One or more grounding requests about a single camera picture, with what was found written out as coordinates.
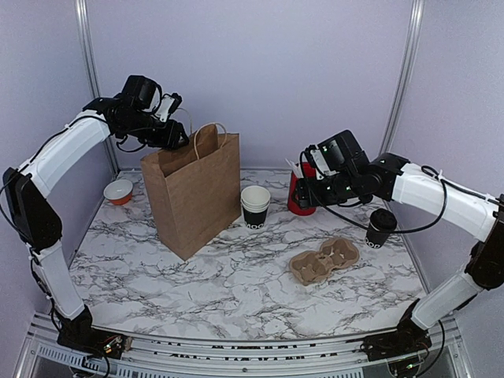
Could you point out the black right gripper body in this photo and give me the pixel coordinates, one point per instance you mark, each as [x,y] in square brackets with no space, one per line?
[342,188]

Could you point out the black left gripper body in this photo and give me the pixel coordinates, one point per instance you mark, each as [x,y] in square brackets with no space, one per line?
[150,134]

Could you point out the black plastic cup lid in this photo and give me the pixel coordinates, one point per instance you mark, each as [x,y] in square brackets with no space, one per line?
[383,220]

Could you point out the single black paper cup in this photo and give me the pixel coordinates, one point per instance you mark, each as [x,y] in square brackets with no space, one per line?
[376,237]

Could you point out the brown paper bag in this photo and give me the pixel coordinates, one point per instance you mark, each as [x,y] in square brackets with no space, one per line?
[194,192]

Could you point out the brown cardboard cup carrier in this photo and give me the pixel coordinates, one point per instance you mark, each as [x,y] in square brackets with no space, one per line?
[313,266]

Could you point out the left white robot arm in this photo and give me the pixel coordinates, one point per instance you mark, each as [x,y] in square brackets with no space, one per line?
[40,228]

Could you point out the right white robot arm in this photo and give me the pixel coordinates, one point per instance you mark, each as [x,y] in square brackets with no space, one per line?
[454,234]

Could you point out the orange object behind left arm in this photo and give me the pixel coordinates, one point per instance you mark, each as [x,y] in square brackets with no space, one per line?
[118,192]

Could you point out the red cylindrical holder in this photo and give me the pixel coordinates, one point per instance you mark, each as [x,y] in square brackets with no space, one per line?
[294,197]

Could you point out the white wrapped stirrer packets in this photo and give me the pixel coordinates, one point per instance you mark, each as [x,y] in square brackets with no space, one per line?
[295,168]

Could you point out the stacked black paper cups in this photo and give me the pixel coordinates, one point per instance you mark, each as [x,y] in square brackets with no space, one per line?
[255,202]

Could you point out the aluminium frame post left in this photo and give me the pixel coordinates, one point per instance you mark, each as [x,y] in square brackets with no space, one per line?
[84,32]

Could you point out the aluminium frame post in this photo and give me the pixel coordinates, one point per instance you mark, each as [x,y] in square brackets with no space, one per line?
[405,73]
[84,32]

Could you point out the aluminium frame post right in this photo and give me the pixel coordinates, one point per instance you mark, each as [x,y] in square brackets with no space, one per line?
[405,73]

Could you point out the aluminium front rail base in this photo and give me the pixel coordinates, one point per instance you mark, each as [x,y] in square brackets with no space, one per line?
[163,356]

